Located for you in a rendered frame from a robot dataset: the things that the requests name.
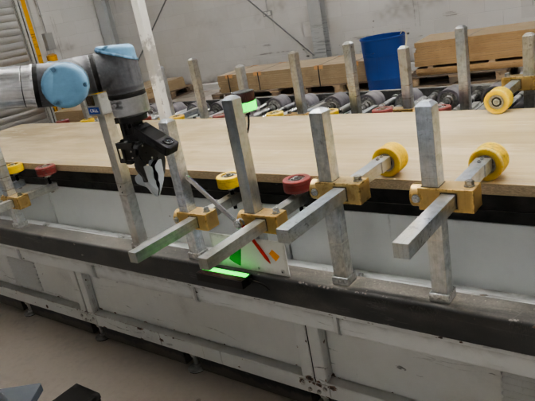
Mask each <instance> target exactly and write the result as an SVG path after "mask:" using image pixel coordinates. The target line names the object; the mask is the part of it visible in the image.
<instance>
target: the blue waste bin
mask: <svg viewBox="0 0 535 401"><path fill-rule="evenodd" d="M405 34H406V32H405V31H400V32H391V33H382V34H377V35H372V36H369V37H363V38H361V39H360V40H359V41H360V42H361V50H362V54H363V59H364V64H365V72H366V77H367V81H368V86H369V91H372V90H387V89H401V85H400V69H399V61H398V53H397V49H398V48H399V47H400V46H402V45H407V39H408V37H407V34H406V42H405Z"/></svg>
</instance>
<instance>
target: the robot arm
mask: <svg viewBox="0 0 535 401"><path fill-rule="evenodd" d="M94 52H95V53H91V54H87V55H83V56H76V57H72V58H68V59H63V60H56V61H48V62H47V63H42V64H29V65H24V66H10V67H0V110H2V109H13V108H24V107H37V108H39V107H61V108H71V107H75V106H77V105H79V104H81V103H82V102H83V101H84V100H85V99H86V97H87V96H88V95H91V94H95V93H99V92H102V91H106V92H107V97H108V99H109V101H110V104H111V109H112V113H113V115H114V117H115V119H114V120H115V124H119V125H120V129H121V132H122V135H123V139H121V140H120V142H117V143H116V144H115V146H116V149H117V152H118V155H119V160H120V163H126V164H127V165H132V164H135V169H136V171H137V172H138V173H139V174H138V175H137V176H135V181H136V183H137V184H139V185H142V186H145V187H147V188H148V189H149V190H150V192H151V193H152V194H153V195H155V196H156V197H157V196H159V195H160V193H161V191H162V185H163V181H164V174H165V171H166V158H165V156H169V155H171V154H172V153H174V152H176V151H178V143H179V142H178V141H177V140H175V139H173V138H171V137H170V136H169V135H167V134H165V133H163V132H162V131H160V130H159V129H157V128H156V127H153V126H152V125H150V124H149V123H147V122H144V123H143V119H146V118H148V114H147V111H149V110H150V104H149V100H148V97H147V93H146V90H145V87H144V83H143V78H142V74H141V71H140V67H139V62H138V57H137V56H136V53H135V48H134V46H133V45H131V44H118V45H105V46H99V47H95V49H94ZM119 149H121V151H122V155H123V158H121V156H120V153H119ZM146 164H149V165H146Z"/></svg>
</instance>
